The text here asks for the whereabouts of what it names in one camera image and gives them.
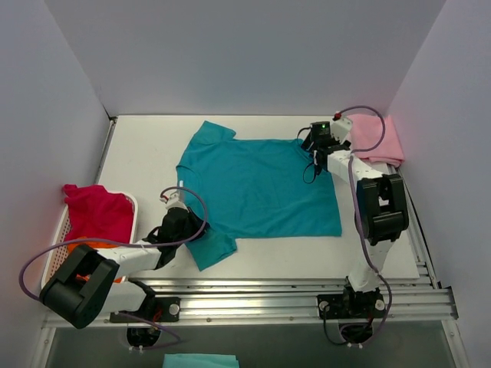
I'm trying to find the teal t-shirt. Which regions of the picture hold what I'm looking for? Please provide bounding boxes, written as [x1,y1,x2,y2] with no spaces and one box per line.
[176,121,342,271]

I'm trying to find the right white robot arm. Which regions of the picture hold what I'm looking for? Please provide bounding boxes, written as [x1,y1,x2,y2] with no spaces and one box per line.
[301,118,409,317]

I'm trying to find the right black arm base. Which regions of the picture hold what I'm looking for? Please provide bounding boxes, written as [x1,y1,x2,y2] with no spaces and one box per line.
[316,286,386,320]

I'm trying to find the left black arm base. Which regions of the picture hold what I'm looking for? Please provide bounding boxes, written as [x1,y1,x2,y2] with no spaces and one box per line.
[103,281,181,323]

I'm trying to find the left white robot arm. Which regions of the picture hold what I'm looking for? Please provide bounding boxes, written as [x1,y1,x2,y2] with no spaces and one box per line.
[39,206,209,329]

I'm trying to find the folded pink t-shirt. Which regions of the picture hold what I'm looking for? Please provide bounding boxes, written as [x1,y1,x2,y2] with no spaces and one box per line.
[347,113,406,168]

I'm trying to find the crimson red t-shirt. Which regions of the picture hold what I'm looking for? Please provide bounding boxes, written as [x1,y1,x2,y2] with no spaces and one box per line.
[63,184,133,243]

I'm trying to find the orange t-shirt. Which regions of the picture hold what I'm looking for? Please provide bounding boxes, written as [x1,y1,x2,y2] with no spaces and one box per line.
[67,241,124,284]

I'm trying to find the white perforated basket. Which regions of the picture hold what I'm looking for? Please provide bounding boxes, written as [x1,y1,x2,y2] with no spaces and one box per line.
[40,193,139,296]

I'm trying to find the teal folded cloth bottom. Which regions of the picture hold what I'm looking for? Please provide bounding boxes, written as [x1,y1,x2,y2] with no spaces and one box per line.
[163,353,239,368]

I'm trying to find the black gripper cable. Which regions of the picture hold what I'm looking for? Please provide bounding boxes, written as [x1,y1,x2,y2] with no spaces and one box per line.
[297,128,325,184]

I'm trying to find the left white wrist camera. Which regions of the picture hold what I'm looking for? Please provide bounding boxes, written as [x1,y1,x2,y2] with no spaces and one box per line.
[160,187,187,210]

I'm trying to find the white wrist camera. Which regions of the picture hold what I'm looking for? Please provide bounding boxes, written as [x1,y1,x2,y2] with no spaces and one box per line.
[160,187,187,210]
[330,113,353,143]

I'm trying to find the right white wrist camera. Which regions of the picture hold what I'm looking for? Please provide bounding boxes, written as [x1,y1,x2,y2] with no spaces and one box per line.
[330,113,353,143]

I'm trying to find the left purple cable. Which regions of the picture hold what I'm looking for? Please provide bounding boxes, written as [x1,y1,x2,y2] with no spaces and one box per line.
[18,186,210,348]

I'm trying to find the aluminium mounting rail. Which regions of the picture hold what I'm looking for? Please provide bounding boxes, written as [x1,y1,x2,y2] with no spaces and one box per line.
[144,277,458,327]

